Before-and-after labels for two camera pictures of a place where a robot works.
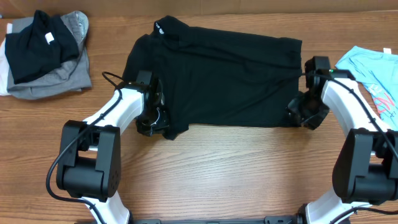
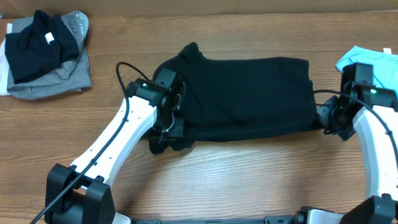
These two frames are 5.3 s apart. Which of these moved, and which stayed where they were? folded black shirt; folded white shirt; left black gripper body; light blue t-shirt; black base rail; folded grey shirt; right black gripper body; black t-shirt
Moved: black t-shirt; right black gripper body; left black gripper body
Stayed: folded grey shirt; folded white shirt; light blue t-shirt; folded black shirt; black base rail
